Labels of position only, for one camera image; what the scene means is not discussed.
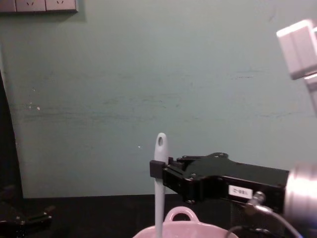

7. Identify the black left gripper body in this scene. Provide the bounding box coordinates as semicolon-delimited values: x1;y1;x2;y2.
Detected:
0;213;53;238

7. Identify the thin dark gripper cable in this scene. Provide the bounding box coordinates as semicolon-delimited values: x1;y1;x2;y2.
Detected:
224;190;305;238

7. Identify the pale grey spoon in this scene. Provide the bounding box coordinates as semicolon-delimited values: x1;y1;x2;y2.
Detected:
153;132;170;238

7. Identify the black curved object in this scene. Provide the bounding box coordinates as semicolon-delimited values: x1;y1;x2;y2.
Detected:
0;66;25;199

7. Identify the pink pot with loop handle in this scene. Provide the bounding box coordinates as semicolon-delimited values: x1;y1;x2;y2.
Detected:
132;206;239;238

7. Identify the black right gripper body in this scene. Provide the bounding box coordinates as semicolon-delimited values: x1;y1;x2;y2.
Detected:
185;152;290;214

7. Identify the grey wall socket panel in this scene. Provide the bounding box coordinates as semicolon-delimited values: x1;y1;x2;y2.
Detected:
0;0;80;14

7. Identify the black table cloth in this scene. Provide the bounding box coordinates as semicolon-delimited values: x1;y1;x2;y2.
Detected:
0;192;317;238

